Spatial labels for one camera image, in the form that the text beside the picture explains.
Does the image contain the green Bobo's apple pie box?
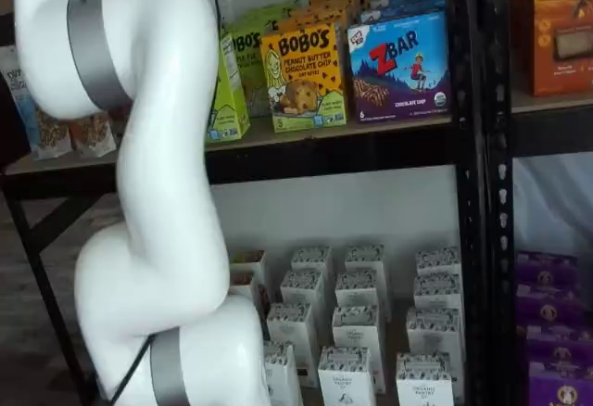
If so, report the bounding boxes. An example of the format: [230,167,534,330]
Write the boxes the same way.
[259,0,300,20]
[206,32,251,144]
[229,30,264,118]
[235,10,284,36]

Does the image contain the black metal shelf rack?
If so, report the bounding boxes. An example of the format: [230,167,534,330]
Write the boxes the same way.
[0,0,487,406]

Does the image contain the wooden shelf board with snacks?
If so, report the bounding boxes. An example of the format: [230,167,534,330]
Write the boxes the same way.
[4,113,453,175]

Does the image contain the white floral print box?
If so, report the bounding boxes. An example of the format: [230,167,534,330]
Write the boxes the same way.
[345,244,386,319]
[280,269,325,333]
[290,247,334,282]
[406,307,463,361]
[413,273,463,310]
[318,346,377,406]
[396,352,455,406]
[415,247,462,277]
[267,302,320,388]
[334,270,379,314]
[332,304,381,379]
[263,340,305,406]

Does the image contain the orange Bobo's peanut butter box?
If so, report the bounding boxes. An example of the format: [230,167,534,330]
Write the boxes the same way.
[260,23,347,134]
[276,5,349,32]
[296,0,370,11]

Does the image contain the blue Zbar snack box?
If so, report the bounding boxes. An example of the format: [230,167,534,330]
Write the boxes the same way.
[347,10,451,124]
[359,0,447,21]

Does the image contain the white cartons on lower shelf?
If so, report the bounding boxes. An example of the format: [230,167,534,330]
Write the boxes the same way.
[231,247,464,406]

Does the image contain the purple snack box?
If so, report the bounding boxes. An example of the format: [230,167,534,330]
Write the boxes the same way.
[516,280,587,328]
[527,368,593,406]
[516,250,580,286]
[525,324,593,373]

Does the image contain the large orange cereal box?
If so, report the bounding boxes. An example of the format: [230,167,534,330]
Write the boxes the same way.
[532,0,593,97]

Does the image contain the black metal neighbour rack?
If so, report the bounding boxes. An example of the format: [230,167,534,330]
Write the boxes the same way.
[484,0,593,406]

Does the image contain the orange label granola bag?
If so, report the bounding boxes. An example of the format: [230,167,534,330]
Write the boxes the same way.
[69,108,118,158]

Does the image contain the blue label granola bag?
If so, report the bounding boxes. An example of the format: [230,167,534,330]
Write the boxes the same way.
[0,46,71,161]

